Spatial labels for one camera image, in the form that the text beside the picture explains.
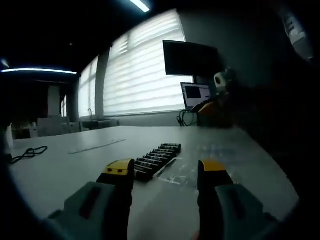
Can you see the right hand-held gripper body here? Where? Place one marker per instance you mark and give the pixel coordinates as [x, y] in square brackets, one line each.
[222, 81]

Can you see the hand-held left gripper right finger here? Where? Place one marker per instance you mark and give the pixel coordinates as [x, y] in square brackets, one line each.
[225, 207]

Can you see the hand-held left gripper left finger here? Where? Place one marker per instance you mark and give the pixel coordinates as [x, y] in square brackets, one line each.
[100, 205]

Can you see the clear plastic box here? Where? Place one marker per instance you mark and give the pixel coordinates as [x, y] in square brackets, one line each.
[180, 172]

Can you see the row of black batteries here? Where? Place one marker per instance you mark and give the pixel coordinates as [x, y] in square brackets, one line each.
[155, 160]

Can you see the person's left hand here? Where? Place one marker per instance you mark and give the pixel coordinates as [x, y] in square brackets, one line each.
[196, 236]

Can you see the open laptop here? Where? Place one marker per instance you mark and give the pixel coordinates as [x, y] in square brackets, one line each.
[196, 95]

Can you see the black monitor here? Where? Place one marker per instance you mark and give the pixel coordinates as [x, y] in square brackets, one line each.
[190, 58]

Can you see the clear flat ruler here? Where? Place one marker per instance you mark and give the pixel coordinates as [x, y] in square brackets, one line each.
[97, 146]

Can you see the large window blind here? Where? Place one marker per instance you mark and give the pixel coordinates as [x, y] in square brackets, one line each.
[142, 70]

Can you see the sink with faucet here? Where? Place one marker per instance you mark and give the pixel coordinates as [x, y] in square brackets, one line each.
[97, 122]

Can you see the white device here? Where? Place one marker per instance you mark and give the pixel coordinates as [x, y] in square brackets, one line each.
[297, 35]

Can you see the short ceiling light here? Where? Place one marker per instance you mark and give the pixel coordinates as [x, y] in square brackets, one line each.
[140, 5]

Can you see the white object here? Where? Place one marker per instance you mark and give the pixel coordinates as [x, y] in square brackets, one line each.
[9, 137]

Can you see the narrow window blind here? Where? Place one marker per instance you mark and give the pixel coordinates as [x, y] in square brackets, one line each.
[87, 90]

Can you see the long ceiling light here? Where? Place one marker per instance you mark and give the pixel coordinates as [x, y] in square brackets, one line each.
[37, 71]

